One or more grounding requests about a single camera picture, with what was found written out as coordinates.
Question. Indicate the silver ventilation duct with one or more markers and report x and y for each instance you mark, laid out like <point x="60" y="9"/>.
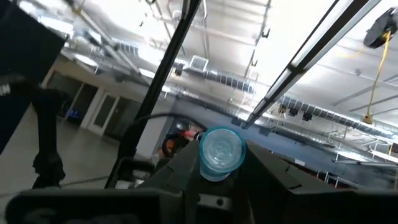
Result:
<point x="326" y="115"/>

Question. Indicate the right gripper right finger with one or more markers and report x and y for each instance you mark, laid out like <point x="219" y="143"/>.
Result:
<point x="267" y="180"/>

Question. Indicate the white ceiling vent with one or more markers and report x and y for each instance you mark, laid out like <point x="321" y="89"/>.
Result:
<point x="199" y="63"/>

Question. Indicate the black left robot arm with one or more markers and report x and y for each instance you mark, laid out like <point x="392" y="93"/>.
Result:
<point x="25" y="40"/>

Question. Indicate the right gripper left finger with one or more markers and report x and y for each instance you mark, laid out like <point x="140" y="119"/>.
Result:
<point x="183" y="174"/>

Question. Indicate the blue pill vial white cap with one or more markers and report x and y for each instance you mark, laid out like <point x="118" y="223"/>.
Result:
<point x="221" y="149"/>

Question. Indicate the black metal rig frame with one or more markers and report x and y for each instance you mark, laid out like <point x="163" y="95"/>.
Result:
<point x="160" y="68"/>

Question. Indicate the LED light bar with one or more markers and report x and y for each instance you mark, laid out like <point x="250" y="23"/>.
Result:
<point x="295" y="67"/>

